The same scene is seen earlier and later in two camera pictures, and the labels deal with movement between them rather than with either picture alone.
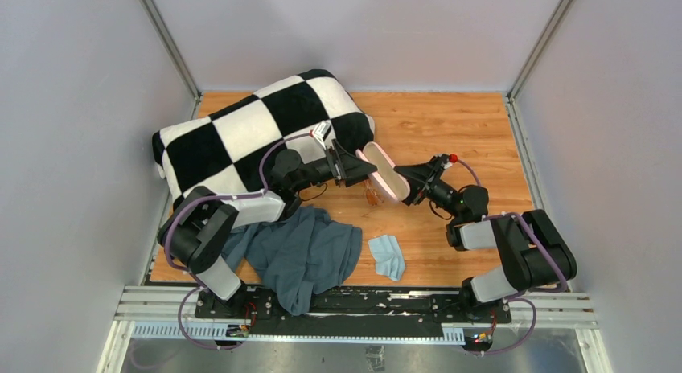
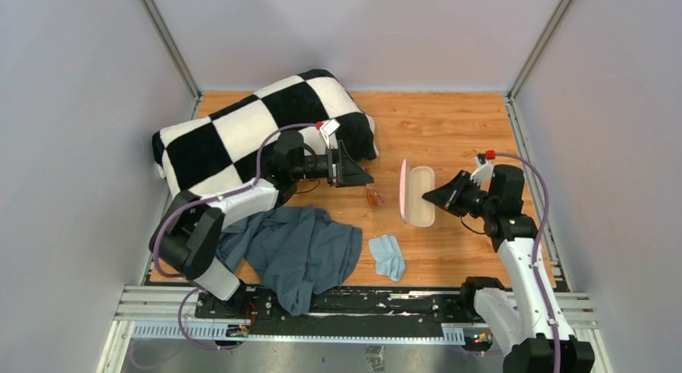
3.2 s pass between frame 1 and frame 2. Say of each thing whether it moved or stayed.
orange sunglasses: stayed
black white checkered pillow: stayed
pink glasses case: moved
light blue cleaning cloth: stayed
